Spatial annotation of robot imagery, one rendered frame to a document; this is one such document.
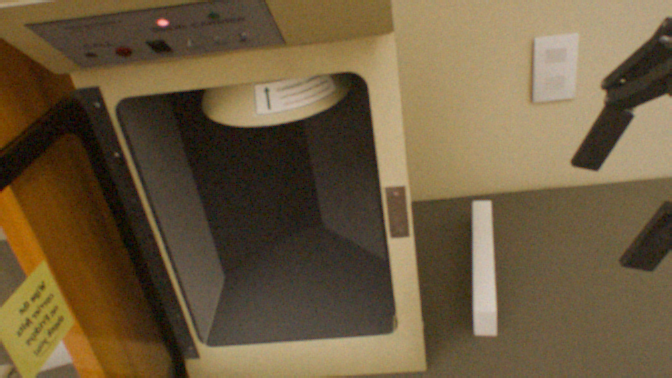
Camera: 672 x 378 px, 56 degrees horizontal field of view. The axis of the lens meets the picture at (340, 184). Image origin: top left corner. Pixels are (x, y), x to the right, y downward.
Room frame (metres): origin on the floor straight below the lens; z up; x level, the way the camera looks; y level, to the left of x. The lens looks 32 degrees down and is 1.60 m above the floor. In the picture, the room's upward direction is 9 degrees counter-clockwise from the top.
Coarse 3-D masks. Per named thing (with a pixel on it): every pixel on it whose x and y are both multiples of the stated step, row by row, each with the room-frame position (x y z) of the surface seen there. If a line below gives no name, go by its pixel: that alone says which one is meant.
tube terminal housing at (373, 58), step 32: (160, 64) 0.59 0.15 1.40; (192, 64) 0.59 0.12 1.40; (224, 64) 0.58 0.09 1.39; (256, 64) 0.58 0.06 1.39; (288, 64) 0.57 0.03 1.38; (320, 64) 0.57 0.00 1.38; (352, 64) 0.57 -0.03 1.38; (384, 64) 0.56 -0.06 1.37; (384, 96) 0.56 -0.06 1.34; (384, 128) 0.56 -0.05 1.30; (128, 160) 0.60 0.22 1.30; (384, 160) 0.56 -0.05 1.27; (384, 192) 0.56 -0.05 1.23; (416, 288) 0.56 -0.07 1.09; (416, 320) 0.56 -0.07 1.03; (224, 352) 0.59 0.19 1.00; (256, 352) 0.59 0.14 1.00; (288, 352) 0.58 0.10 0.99; (320, 352) 0.58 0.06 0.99; (352, 352) 0.57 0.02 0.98; (384, 352) 0.57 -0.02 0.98; (416, 352) 0.56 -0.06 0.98
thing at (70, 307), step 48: (48, 192) 0.49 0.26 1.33; (96, 192) 0.55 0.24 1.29; (0, 240) 0.42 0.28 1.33; (48, 240) 0.47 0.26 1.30; (96, 240) 0.52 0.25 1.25; (0, 288) 0.40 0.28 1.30; (48, 288) 0.44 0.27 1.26; (96, 288) 0.50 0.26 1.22; (0, 336) 0.38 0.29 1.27; (48, 336) 0.42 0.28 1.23; (96, 336) 0.47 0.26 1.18; (144, 336) 0.53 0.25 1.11
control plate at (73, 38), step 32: (224, 0) 0.48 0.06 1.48; (256, 0) 0.49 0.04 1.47; (64, 32) 0.51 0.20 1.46; (96, 32) 0.52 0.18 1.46; (128, 32) 0.52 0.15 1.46; (160, 32) 0.52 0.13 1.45; (192, 32) 0.52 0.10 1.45; (224, 32) 0.52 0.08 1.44; (256, 32) 0.52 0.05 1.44; (96, 64) 0.56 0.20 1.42
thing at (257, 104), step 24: (216, 96) 0.63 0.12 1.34; (240, 96) 0.61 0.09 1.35; (264, 96) 0.60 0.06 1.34; (288, 96) 0.60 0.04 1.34; (312, 96) 0.61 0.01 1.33; (336, 96) 0.62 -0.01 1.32; (216, 120) 0.62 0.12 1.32; (240, 120) 0.60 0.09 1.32; (264, 120) 0.59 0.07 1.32; (288, 120) 0.59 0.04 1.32
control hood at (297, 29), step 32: (0, 0) 0.48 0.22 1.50; (32, 0) 0.48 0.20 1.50; (64, 0) 0.48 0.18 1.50; (96, 0) 0.48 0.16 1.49; (128, 0) 0.48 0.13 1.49; (160, 0) 0.48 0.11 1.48; (192, 0) 0.48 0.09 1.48; (288, 0) 0.49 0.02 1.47; (320, 0) 0.49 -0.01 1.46; (352, 0) 0.49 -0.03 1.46; (384, 0) 0.49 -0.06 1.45; (0, 32) 0.51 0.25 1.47; (32, 32) 0.51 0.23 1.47; (288, 32) 0.53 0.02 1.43; (320, 32) 0.53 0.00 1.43; (352, 32) 0.53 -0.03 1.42; (384, 32) 0.53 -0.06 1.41; (64, 64) 0.56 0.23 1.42; (128, 64) 0.56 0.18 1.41
